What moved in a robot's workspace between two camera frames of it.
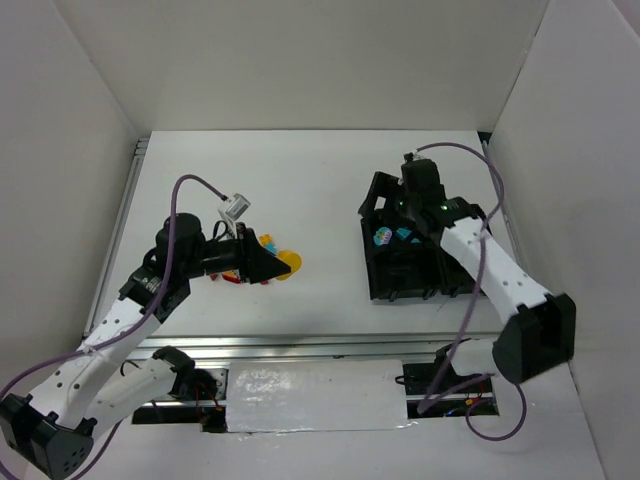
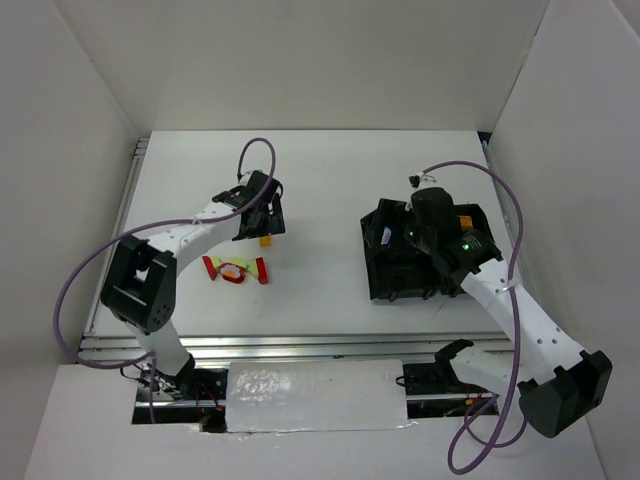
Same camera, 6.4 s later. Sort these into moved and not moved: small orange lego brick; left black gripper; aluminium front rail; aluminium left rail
Moved: left black gripper
Not moved: aluminium left rail; small orange lego brick; aluminium front rail
